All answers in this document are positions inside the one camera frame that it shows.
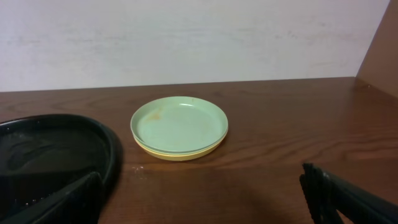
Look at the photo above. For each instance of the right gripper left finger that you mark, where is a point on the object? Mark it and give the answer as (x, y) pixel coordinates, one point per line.
(79, 202)

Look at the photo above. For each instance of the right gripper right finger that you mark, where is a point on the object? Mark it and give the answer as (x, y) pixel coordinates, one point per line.
(328, 196)

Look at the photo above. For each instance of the yellow plate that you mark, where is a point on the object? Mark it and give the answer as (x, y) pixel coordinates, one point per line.
(181, 157)

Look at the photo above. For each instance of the light green plate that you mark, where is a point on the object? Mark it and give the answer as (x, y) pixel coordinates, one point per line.
(178, 152)
(179, 122)

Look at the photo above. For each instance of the round black serving tray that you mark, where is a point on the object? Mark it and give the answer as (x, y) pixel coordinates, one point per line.
(42, 154)

